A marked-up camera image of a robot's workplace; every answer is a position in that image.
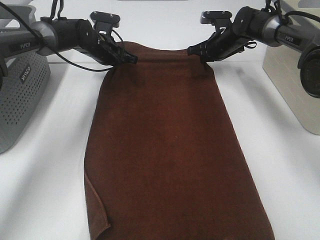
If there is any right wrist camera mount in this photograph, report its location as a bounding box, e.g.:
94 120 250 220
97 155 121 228
200 10 232 33

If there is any grey perforated plastic basket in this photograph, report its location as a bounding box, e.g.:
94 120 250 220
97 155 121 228
0 4 51 153

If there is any brown towel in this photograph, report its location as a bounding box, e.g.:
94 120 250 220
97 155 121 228
84 42 274 240

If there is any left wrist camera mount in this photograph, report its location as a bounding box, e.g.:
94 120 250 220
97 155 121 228
90 11 121 35

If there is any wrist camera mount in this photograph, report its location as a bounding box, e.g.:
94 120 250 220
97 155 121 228
200 10 232 33
90 11 121 35

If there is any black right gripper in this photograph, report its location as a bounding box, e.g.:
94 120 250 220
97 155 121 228
187 23 247 63

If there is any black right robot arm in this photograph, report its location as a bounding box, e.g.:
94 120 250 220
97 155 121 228
187 6 320 98

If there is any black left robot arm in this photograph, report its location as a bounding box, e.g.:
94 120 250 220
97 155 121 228
0 19 138 79

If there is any beige plastic storage bin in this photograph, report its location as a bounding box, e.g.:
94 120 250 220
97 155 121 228
262 0 320 135

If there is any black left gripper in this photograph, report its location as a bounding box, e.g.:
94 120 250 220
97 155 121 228
74 19 138 67

